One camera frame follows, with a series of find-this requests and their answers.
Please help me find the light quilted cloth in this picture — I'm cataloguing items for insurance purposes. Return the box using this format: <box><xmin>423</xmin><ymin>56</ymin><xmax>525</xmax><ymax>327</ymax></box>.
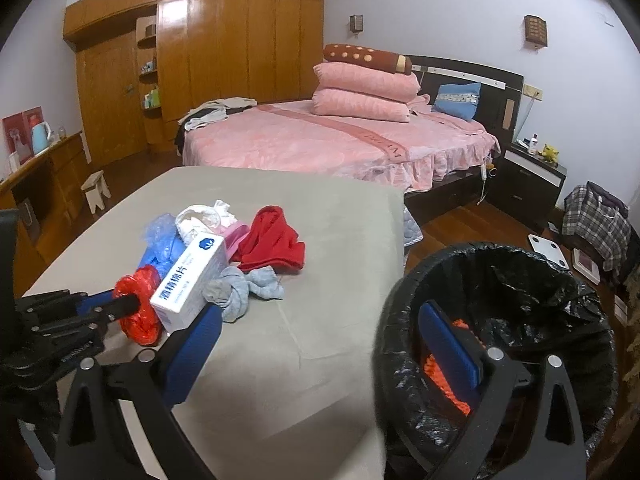
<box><xmin>401</xmin><ymin>206</ymin><xmax>425</xmax><ymax>247</ymax></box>

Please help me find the wooden wardrobe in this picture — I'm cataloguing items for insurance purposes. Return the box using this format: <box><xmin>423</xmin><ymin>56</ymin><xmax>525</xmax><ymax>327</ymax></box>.
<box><xmin>62</xmin><ymin>0</ymin><xmax>326</xmax><ymax>171</ymax></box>

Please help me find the bright pink cloth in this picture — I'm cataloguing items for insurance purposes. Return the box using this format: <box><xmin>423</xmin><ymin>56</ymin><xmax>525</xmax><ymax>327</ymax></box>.
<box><xmin>222</xmin><ymin>222</ymin><xmax>251</xmax><ymax>262</ymax></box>

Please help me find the white cardboard box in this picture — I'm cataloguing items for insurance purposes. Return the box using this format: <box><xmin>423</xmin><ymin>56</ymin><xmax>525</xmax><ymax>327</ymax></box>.
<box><xmin>149</xmin><ymin>232</ymin><xmax>228</xmax><ymax>336</ymax></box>

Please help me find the white bathroom scale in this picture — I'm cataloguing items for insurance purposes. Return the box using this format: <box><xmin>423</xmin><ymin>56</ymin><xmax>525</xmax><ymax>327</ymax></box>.
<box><xmin>528</xmin><ymin>232</ymin><xmax>571</xmax><ymax>268</ymax></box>

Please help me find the orange net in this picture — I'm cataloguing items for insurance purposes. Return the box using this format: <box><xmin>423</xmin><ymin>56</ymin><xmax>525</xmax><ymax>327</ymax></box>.
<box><xmin>424</xmin><ymin>319</ymin><xmax>483</xmax><ymax>417</ymax></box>

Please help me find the red gift box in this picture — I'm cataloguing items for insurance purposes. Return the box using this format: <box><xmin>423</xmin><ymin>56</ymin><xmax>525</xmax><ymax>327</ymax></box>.
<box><xmin>2</xmin><ymin>106</ymin><xmax>46</xmax><ymax>166</ymax></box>

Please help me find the white corded controller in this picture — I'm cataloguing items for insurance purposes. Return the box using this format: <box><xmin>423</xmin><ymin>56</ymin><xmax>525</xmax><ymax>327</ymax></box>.
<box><xmin>477</xmin><ymin>152</ymin><xmax>497</xmax><ymax>206</ymax></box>

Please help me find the plaid bag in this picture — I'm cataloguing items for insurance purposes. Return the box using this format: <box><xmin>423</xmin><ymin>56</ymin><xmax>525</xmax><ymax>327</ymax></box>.
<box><xmin>561</xmin><ymin>181</ymin><xmax>632</xmax><ymax>281</ymax></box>

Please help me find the dark wooden headboard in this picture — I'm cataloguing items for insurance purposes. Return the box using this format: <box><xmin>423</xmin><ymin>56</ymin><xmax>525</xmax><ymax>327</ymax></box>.
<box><xmin>402</xmin><ymin>54</ymin><xmax>525</xmax><ymax>147</ymax></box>

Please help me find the grey paper bag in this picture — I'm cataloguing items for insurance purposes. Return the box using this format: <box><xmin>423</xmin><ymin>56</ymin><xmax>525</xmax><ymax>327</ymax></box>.
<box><xmin>17</xmin><ymin>199</ymin><xmax>41</xmax><ymax>246</ymax></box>

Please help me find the pile of clothes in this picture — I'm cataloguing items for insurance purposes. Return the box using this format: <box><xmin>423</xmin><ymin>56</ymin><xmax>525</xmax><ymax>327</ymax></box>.
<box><xmin>175</xmin><ymin>96</ymin><xmax>258</xmax><ymax>148</ymax></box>

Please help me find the red cloth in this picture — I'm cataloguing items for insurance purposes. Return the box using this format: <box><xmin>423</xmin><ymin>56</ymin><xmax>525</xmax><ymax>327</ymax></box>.
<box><xmin>231</xmin><ymin>205</ymin><xmax>307</xmax><ymax>276</ymax></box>

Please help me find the grey blue sock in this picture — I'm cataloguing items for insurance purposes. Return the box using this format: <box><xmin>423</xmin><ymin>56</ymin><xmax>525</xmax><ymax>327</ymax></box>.
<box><xmin>204</xmin><ymin>266</ymin><xmax>283</xmax><ymax>323</ymax></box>

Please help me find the dark bed frame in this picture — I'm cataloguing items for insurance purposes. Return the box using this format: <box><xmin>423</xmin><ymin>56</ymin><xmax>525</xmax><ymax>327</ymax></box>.
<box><xmin>404</xmin><ymin>164</ymin><xmax>502</xmax><ymax>227</ymax></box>

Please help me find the dark nightstand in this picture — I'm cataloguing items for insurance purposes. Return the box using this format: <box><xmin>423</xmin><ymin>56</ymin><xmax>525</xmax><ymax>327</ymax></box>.
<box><xmin>487</xmin><ymin>140</ymin><xmax>568</xmax><ymax>233</ymax></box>

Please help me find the pink bedspread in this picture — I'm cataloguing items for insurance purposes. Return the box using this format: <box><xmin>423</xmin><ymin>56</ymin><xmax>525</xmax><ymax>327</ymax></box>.
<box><xmin>181</xmin><ymin>96</ymin><xmax>502</xmax><ymax>195</ymax></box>

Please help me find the red plastic bag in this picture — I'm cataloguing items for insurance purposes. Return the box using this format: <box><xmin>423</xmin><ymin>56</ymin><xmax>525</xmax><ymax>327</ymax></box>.
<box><xmin>112</xmin><ymin>266</ymin><xmax>164</xmax><ymax>346</ymax></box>

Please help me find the blue cushion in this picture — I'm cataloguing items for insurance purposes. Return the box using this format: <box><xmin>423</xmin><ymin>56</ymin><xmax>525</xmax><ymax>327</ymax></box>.
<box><xmin>431</xmin><ymin>81</ymin><xmax>482</xmax><ymax>122</ymax></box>

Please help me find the bin with black liner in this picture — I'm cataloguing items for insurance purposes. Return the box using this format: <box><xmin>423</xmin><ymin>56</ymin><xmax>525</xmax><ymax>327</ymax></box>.
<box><xmin>372</xmin><ymin>242</ymin><xmax>618</xmax><ymax>480</ymax></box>

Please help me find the white tissue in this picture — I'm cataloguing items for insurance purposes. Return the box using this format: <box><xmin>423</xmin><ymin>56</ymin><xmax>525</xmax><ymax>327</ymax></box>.
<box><xmin>175</xmin><ymin>202</ymin><xmax>223</xmax><ymax>246</ymax></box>

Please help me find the brown dotted bolster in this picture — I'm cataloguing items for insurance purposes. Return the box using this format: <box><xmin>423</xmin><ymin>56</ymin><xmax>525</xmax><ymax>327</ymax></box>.
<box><xmin>322</xmin><ymin>43</ymin><xmax>413</xmax><ymax>76</ymax></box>

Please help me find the large wall lamp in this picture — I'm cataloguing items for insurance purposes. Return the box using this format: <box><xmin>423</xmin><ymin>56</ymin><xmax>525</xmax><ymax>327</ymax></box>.
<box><xmin>523</xmin><ymin>14</ymin><xmax>548</xmax><ymax>50</ymax></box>

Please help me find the pink pillow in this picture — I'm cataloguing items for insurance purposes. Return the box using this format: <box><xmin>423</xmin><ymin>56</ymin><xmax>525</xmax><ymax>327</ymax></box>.
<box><xmin>310</xmin><ymin>88</ymin><xmax>413</xmax><ymax>124</ymax></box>
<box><xmin>313</xmin><ymin>61</ymin><xmax>421</xmax><ymax>102</ymax></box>

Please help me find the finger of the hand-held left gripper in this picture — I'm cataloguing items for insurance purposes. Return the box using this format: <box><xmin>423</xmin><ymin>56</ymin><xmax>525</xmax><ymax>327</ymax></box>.
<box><xmin>14</xmin><ymin>287</ymin><xmax>121</xmax><ymax>322</ymax></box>
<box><xmin>30</xmin><ymin>294</ymin><xmax>142</xmax><ymax>358</ymax></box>

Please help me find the wooden desk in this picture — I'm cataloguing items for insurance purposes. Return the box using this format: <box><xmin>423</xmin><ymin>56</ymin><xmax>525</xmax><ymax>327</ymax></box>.
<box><xmin>0</xmin><ymin>130</ymin><xmax>93</xmax><ymax>301</ymax></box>

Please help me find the blue plastic bag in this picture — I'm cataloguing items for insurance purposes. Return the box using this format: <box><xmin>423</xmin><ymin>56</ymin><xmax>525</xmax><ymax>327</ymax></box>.
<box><xmin>138</xmin><ymin>212</ymin><xmax>193</xmax><ymax>275</ymax></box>

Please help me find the white flat box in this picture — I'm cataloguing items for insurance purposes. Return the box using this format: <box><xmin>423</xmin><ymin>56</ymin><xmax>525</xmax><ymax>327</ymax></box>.
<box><xmin>572</xmin><ymin>247</ymin><xmax>603</xmax><ymax>286</ymax></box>

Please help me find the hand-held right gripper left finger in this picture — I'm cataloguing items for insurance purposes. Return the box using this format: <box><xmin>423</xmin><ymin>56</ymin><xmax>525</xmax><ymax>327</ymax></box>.
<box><xmin>54</xmin><ymin>304</ymin><xmax>224</xmax><ymax>480</ymax></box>

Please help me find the light blue kettle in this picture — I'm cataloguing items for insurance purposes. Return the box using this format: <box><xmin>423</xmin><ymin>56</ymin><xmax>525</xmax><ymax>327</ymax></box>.
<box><xmin>30</xmin><ymin>114</ymin><xmax>53</xmax><ymax>153</ymax></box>

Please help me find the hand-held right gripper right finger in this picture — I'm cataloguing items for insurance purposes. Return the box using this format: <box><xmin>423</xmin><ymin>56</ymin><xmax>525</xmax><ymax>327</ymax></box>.
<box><xmin>391</xmin><ymin>301</ymin><xmax>589</xmax><ymax>480</ymax></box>

